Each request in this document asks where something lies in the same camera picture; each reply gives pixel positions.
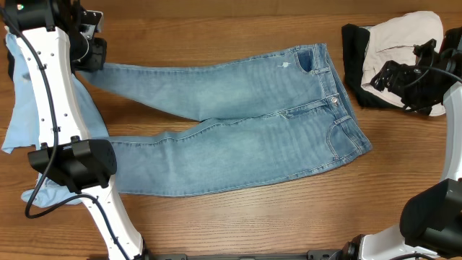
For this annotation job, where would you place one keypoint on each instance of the light blue printed t-shirt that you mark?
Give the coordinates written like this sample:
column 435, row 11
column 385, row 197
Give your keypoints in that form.
column 23, row 129

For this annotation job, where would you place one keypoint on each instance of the blue denim jeans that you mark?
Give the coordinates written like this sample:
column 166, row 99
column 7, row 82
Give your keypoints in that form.
column 260, row 120

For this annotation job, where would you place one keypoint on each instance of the white folded garment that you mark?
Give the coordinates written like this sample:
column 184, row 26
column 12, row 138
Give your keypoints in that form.
column 395, row 40

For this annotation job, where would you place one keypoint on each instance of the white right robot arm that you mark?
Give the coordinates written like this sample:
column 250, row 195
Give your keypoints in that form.
column 430, row 223

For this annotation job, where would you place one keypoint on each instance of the dark green folded garment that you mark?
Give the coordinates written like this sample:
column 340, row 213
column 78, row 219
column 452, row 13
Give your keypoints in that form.
column 354, row 42

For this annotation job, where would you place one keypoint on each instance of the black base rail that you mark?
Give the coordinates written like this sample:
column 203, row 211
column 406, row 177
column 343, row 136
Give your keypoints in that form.
column 249, row 255

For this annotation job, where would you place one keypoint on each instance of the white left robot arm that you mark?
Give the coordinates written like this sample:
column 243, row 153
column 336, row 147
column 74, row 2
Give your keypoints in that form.
column 56, row 39

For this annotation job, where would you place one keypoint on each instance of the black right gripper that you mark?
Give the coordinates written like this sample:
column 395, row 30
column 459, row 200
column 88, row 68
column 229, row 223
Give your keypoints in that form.
column 401, row 72

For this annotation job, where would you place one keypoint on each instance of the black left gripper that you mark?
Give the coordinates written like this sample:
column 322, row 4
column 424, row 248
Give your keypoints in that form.
column 95, row 60

